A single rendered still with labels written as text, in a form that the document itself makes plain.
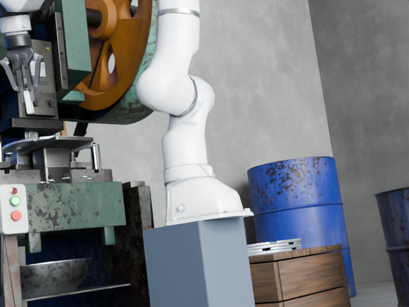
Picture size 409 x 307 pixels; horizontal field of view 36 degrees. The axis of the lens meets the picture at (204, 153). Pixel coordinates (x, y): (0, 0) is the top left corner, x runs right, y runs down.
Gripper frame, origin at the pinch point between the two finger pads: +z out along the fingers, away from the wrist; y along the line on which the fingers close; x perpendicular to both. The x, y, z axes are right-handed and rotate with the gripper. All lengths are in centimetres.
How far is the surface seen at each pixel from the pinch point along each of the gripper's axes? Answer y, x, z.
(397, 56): 213, 286, 17
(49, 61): 2.4, 29.1, -11.3
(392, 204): 100, -29, 39
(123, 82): 25.7, 41.2, -0.4
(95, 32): 16, 60, -20
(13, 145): -7.9, 2.8, 13.0
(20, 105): -6.9, 16.3, 1.5
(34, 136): -5.4, 22.1, 13.2
